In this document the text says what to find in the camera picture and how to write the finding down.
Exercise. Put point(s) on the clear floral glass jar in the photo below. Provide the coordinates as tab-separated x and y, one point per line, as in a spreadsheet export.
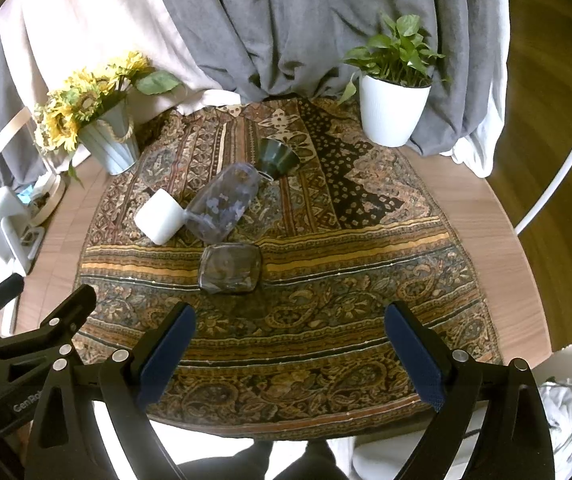
222	203

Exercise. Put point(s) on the beige curtain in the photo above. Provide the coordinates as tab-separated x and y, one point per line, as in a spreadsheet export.
91	25

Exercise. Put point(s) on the white plant pot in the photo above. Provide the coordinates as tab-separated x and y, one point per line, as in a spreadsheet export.
391	110

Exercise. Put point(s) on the round cream container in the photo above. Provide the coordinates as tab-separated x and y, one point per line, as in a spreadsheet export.
48	197

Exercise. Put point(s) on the white cup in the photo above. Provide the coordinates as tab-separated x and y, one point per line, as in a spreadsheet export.
158	219

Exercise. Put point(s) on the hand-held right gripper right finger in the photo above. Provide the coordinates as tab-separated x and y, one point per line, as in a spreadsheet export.
416	360

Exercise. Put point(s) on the white seat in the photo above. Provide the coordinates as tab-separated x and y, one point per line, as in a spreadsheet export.
381	460

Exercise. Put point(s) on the patterned brown tablecloth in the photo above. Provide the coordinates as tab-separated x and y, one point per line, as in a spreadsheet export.
346	260

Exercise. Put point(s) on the grey curtain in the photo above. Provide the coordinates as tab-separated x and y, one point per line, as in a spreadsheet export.
291	20

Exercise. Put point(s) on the dark green cup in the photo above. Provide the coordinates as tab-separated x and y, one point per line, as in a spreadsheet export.
277	158

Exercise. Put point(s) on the pale blue ribbed vase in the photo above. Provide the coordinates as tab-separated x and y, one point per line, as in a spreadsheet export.
111	142

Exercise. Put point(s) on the white curtain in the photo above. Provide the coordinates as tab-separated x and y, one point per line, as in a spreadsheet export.
486	125

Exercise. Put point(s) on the white hoop tube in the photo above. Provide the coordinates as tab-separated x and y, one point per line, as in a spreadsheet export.
561	180

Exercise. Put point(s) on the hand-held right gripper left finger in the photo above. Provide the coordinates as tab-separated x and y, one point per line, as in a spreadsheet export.
166	355

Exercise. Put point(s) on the sunflower bouquet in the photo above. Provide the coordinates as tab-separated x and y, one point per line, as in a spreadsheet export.
81	97

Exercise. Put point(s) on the clear square glass cup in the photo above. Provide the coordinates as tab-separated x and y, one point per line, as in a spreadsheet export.
230	268

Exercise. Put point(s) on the green leafy plant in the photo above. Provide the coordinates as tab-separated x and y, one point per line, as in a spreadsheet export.
398	55

